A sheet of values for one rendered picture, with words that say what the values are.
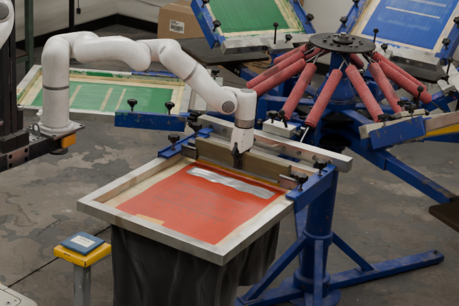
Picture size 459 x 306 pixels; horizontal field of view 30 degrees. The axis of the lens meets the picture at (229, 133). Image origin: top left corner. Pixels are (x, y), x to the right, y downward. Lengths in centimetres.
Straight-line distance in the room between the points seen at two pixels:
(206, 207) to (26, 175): 259
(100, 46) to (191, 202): 63
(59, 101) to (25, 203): 208
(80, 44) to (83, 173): 251
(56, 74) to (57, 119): 17
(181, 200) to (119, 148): 281
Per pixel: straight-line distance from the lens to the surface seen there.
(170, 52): 303
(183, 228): 287
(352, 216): 519
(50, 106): 310
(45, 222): 490
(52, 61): 303
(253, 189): 316
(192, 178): 322
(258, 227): 284
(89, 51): 303
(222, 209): 301
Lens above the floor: 233
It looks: 22 degrees down
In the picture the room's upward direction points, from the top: 5 degrees clockwise
